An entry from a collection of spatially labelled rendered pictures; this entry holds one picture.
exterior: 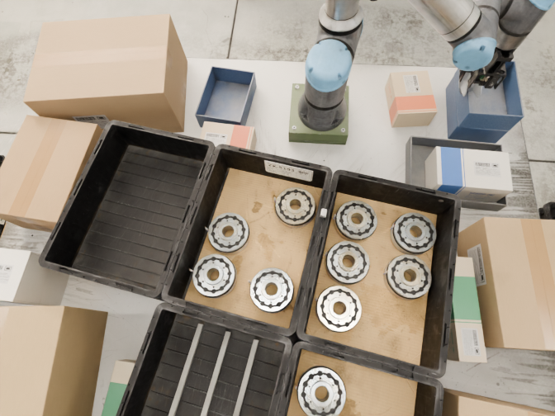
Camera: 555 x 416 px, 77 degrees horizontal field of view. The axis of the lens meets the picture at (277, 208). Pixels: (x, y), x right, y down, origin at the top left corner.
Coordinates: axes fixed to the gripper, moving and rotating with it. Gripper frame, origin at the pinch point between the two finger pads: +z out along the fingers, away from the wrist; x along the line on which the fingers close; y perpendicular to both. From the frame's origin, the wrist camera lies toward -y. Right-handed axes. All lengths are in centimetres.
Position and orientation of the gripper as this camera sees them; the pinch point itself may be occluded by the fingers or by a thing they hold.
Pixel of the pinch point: (464, 88)
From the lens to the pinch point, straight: 122.5
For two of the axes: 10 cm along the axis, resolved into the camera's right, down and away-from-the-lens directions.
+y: -1.1, 9.3, -3.4
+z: 0.3, 3.5, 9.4
